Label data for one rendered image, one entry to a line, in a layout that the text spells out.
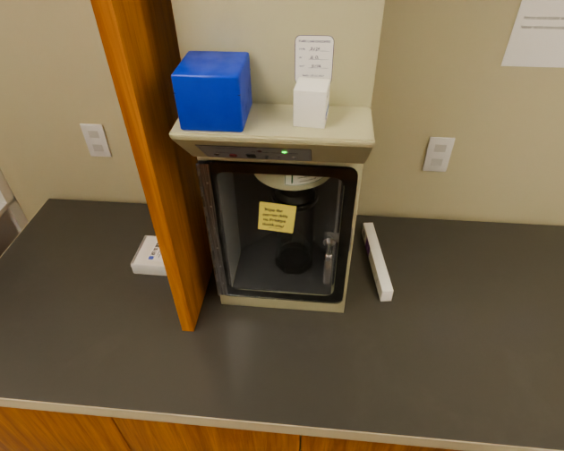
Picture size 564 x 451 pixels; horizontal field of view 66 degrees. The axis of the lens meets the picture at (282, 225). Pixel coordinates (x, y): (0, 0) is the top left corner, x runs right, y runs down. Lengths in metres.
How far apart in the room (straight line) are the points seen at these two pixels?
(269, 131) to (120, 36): 0.25
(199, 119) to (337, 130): 0.22
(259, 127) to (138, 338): 0.66
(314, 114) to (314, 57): 0.10
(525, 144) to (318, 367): 0.85
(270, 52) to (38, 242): 1.02
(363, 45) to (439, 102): 0.58
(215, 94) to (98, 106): 0.79
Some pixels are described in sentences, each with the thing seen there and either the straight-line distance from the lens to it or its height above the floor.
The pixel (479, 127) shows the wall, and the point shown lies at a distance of 1.35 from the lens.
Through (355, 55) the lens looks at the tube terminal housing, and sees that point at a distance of 0.74.
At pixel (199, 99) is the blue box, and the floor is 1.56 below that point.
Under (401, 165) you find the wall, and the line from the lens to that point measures 1.37.
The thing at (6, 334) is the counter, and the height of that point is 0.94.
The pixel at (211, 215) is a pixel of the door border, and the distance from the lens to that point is 0.93.
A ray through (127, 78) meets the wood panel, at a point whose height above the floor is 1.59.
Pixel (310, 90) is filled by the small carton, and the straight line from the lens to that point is 0.68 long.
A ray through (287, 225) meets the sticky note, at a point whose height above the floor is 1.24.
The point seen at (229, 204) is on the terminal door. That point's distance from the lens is 0.90.
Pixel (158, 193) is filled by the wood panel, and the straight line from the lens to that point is 0.83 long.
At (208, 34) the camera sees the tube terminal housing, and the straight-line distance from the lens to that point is 0.76.
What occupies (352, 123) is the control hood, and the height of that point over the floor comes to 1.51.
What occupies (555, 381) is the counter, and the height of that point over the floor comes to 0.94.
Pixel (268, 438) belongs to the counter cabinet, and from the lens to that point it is 1.13.
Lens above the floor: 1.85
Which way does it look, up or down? 41 degrees down
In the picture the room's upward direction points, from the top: 1 degrees counter-clockwise
